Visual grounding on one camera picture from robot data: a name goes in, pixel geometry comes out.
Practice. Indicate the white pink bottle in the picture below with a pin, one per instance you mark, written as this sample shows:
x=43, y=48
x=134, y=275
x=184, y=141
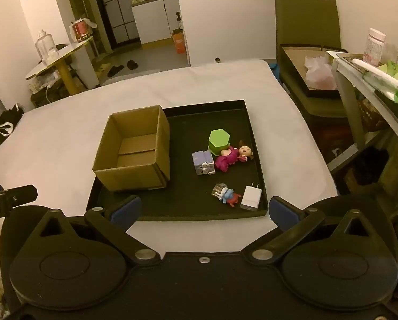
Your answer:
x=374, y=48

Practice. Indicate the white bed sheet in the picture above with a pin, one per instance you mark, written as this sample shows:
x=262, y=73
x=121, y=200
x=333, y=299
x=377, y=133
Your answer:
x=199, y=83

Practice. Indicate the round side table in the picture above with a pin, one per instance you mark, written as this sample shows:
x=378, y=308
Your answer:
x=67, y=51

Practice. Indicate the dark clutter under table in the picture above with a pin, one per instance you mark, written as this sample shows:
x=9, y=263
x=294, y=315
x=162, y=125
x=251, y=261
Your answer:
x=47, y=90

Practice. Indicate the green packets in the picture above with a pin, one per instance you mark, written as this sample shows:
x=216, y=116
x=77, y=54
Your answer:
x=397, y=76

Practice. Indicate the clear glass jar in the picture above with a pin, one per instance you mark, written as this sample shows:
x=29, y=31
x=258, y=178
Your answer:
x=46, y=48

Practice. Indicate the dark paned door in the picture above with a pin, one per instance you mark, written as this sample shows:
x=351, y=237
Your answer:
x=117, y=10

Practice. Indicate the lavender cube toy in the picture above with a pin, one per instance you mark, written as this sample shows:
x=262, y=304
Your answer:
x=204, y=164

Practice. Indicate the black box with plastic bag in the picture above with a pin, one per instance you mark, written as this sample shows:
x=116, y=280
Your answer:
x=295, y=73

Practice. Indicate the dark bottle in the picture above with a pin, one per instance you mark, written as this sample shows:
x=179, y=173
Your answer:
x=178, y=21

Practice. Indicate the brown cardboard box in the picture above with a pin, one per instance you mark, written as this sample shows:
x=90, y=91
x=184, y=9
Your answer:
x=132, y=160

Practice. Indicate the olive green chair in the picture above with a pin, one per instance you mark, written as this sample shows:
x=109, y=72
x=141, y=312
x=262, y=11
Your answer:
x=305, y=20

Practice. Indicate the orange carton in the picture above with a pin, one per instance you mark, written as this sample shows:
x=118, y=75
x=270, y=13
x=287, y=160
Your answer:
x=179, y=42

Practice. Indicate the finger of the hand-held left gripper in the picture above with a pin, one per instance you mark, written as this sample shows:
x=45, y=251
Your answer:
x=18, y=196

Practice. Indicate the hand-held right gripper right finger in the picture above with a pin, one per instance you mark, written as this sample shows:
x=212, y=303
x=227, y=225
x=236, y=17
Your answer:
x=281, y=214

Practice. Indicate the brown-haired doll figure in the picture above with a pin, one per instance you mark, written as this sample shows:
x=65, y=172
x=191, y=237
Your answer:
x=245, y=152

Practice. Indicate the white shelf table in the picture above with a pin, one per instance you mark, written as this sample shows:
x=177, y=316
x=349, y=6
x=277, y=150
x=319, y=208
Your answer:
x=355, y=80

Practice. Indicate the brown basket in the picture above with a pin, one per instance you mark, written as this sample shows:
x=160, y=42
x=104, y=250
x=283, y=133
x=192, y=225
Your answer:
x=370, y=115

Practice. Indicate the black shallow tray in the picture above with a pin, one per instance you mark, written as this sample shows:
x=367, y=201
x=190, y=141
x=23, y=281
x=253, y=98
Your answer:
x=199, y=186

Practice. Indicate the white charger plug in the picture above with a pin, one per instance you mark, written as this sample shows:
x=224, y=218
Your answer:
x=250, y=198

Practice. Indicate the small blue red figure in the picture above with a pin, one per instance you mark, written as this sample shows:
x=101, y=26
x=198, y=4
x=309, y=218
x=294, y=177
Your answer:
x=226, y=195

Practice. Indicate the black bag with white print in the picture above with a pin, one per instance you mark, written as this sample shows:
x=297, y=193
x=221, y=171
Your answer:
x=5, y=125

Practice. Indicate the white plastic bag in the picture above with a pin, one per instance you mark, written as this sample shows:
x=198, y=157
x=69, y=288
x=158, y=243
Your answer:
x=320, y=73

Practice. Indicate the red canister in plastic bag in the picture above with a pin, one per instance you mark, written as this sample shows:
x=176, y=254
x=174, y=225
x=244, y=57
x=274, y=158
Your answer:
x=81, y=30

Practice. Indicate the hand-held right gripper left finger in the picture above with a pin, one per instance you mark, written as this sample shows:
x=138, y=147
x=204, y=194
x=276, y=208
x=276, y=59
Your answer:
x=127, y=210

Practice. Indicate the pink toy figure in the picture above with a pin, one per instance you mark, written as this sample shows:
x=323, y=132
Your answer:
x=227, y=160

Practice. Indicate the green hexagonal box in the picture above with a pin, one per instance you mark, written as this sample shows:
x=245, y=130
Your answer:
x=219, y=141

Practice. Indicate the white kitchen cabinet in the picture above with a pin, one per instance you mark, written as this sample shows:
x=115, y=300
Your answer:
x=152, y=21

